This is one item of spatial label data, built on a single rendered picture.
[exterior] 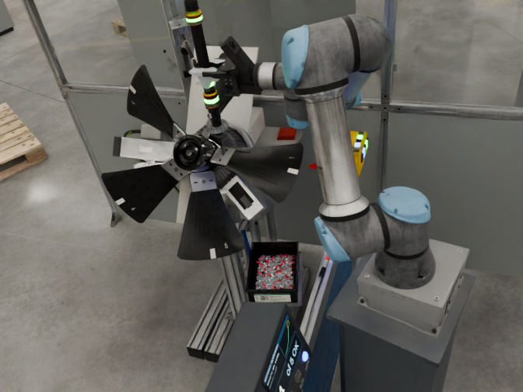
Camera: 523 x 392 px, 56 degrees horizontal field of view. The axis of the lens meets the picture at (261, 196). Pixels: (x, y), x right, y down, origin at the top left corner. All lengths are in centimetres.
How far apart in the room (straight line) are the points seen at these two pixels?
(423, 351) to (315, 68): 73
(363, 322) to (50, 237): 254
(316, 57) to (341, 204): 33
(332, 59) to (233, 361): 64
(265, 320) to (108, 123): 200
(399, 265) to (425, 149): 113
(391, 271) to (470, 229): 137
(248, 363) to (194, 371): 151
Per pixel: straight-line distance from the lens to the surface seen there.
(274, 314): 107
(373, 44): 106
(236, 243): 166
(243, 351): 105
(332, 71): 103
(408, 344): 133
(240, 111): 187
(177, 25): 207
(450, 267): 135
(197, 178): 166
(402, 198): 118
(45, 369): 284
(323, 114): 106
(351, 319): 137
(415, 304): 129
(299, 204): 266
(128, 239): 325
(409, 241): 120
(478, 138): 227
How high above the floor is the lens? 212
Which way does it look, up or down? 40 degrees down
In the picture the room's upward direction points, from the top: 9 degrees counter-clockwise
